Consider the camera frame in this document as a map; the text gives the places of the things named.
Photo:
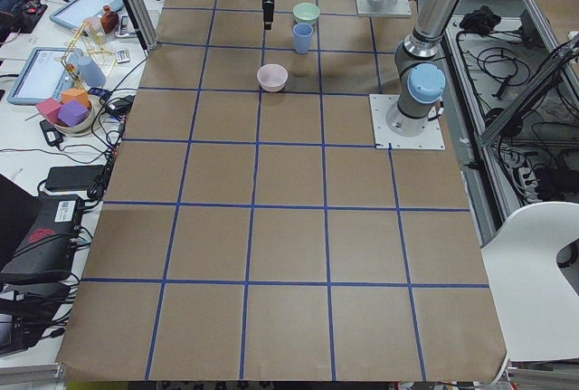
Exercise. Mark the black power brick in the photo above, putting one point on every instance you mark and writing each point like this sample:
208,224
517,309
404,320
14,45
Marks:
72,178

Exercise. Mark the blue plastic cup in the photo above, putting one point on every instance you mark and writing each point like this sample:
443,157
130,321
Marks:
302,36

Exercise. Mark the bowl of coloured blocks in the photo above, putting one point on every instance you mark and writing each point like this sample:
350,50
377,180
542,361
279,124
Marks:
72,114

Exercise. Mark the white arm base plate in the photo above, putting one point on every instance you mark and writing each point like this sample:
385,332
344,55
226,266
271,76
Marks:
392,130

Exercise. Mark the green bowl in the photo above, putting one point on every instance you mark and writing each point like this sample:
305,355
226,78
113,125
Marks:
305,13

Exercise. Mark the aluminium frame post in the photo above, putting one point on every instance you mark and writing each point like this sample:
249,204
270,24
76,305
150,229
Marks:
142,24

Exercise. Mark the brown glass bottle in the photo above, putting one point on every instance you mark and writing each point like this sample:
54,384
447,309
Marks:
109,20

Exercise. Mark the black cloth bundle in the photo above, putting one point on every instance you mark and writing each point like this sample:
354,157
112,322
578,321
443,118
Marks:
481,21

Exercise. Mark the pink bowl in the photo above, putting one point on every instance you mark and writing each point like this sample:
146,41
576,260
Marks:
272,77

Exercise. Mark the blue tablet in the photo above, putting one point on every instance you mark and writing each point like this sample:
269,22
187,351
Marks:
42,77
72,15

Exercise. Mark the blue cylinder block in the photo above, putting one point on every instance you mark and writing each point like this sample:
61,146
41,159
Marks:
91,72

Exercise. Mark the blue tablet far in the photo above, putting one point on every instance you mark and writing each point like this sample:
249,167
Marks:
72,15

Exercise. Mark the white chair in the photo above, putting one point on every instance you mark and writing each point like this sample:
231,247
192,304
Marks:
537,306

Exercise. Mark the black laptop with red logo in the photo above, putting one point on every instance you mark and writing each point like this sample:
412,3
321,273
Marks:
38,235

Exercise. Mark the blue tablet near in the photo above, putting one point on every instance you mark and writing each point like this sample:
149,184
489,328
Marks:
42,77

